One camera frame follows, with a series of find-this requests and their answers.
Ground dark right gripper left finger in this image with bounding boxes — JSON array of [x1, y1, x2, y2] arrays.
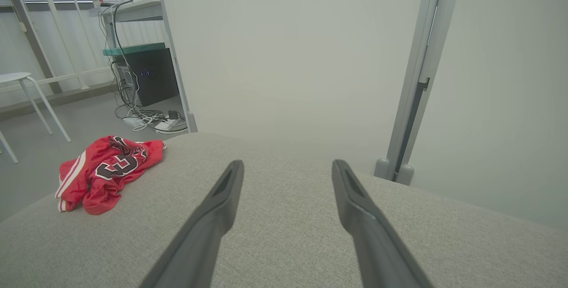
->
[[139, 160, 245, 288]]

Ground grey partition post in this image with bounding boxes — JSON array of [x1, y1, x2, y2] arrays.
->
[[374, 0, 464, 185]]

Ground black computer tower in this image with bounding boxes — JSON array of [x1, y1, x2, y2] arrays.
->
[[113, 48, 180, 107]]

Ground white metal railing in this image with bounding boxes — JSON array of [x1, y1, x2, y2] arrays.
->
[[0, 0, 134, 102]]

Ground white grey desk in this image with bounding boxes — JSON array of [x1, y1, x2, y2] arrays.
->
[[89, 0, 165, 49]]

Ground white power strip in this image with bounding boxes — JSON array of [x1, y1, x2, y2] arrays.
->
[[153, 117, 187, 133]]

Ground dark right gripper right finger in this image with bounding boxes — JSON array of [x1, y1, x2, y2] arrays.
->
[[331, 159, 434, 288]]

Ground red basketball jersey with number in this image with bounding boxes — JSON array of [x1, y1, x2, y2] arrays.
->
[[55, 136, 167, 216]]

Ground grey partition edge frame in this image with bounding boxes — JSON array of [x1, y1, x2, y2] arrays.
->
[[153, 0, 198, 134]]

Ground tangled black white cables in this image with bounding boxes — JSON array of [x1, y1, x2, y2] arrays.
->
[[98, 0, 189, 134]]

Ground green glass shelf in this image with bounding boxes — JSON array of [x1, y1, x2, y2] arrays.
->
[[103, 43, 166, 56]]

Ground white round stool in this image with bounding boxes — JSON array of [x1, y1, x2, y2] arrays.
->
[[0, 72, 71, 164]]

